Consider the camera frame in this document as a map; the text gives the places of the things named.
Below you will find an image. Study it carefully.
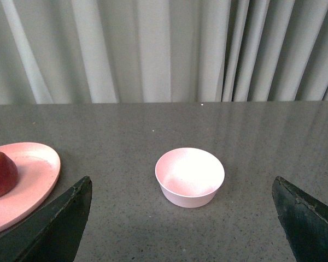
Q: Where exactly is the pink plate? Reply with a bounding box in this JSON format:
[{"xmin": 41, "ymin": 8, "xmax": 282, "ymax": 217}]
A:
[{"xmin": 0, "ymin": 142, "xmax": 61, "ymax": 232}]

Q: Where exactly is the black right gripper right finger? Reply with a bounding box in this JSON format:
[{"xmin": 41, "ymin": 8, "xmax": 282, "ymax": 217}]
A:
[{"xmin": 272, "ymin": 176, "xmax": 328, "ymax": 261}]

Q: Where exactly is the red apple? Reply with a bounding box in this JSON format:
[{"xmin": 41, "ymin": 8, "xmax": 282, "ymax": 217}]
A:
[{"xmin": 0, "ymin": 152, "xmax": 19, "ymax": 197}]

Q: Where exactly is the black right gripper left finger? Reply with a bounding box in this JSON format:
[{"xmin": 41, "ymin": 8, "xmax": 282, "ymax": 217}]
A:
[{"xmin": 0, "ymin": 176, "xmax": 92, "ymax": 261}]

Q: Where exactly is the pink bowl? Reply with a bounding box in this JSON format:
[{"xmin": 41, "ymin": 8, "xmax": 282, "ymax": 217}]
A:
[{"xmin": 155, "ymin": 147, "xmax": 225, "ymax": 208}]

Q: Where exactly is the white curtain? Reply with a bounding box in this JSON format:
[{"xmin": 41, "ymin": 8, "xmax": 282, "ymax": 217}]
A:
[{"xmin": 0, "ymin": 1, "xmax": 328, "ymax": 104}]

